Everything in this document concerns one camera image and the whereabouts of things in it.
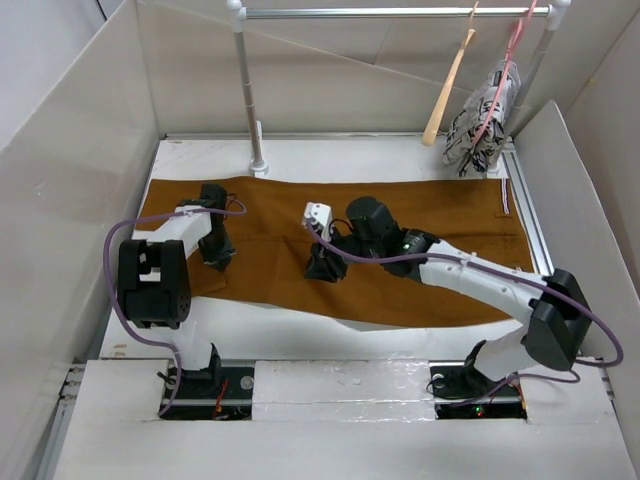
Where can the white metal clothes rack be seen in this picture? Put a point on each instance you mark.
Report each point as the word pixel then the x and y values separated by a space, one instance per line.
pixel 239 15

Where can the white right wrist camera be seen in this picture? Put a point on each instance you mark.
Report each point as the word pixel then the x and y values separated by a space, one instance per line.
pixel 318 217

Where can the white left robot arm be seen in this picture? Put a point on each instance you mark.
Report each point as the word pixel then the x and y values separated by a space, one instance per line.
pixel 153 288

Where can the aluminium frame rail left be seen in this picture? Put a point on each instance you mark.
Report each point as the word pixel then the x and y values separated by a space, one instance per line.
pixel 83 288

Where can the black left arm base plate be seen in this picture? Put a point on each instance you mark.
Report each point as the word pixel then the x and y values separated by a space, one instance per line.
pixel 201 400

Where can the aluminium frame rail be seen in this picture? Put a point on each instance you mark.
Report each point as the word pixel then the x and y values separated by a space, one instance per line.
pixel 83 288
pixel 541 259

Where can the white black printed garment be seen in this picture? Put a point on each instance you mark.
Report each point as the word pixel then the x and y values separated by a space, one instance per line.
pixel 464 126

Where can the aluminium frame rail right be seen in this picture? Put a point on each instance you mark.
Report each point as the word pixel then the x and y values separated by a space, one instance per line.
pixel 541 259

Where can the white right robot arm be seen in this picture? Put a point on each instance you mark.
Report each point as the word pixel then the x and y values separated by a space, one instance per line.
pixel 552 311

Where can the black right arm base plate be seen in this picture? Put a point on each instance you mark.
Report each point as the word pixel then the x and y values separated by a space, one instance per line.
pixel 470 400

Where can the beige wooden hanger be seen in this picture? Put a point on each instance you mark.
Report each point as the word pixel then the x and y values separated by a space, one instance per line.
pixel 433 125

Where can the pink hanger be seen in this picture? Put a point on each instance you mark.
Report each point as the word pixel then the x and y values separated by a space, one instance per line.
pixel 517 33

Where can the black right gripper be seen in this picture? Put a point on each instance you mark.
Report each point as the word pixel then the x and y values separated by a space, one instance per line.
pixel 324 264

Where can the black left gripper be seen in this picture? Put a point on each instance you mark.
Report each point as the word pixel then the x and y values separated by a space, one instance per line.
pixel 218 259

